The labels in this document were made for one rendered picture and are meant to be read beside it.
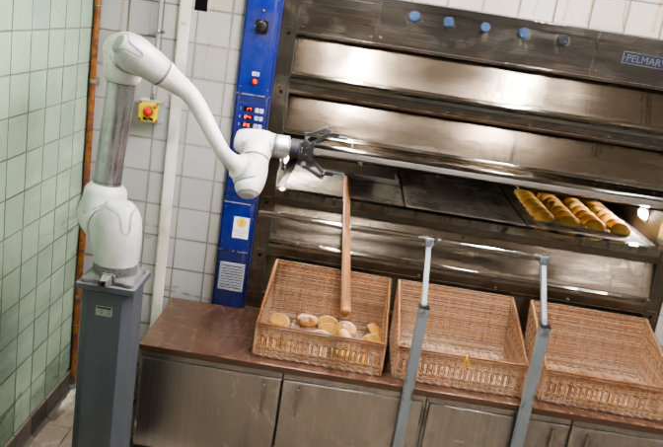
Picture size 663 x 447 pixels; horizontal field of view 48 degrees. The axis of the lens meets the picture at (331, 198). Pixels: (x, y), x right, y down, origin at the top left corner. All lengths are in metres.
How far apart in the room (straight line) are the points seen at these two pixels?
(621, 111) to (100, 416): 2.48
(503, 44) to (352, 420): 1.74
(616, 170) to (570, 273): 0.52
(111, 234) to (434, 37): 1.63
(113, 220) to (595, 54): 2.14
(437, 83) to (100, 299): 1.69
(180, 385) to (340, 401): 0.68
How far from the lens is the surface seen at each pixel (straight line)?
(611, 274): 3.71
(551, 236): 3.57
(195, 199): 3.53
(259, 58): 3.34
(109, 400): 2.85
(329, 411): 3.22
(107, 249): 2.64
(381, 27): 3.34
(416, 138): 3.37
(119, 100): 2.73
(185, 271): 3.65
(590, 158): 3.53
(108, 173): 2.78
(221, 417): 3.30
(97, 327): 2.74
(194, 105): 2.66
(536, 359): 3.10
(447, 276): 3.56
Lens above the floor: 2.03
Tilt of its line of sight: 14 degrees down
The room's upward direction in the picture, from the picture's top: 9 degrees clockwise
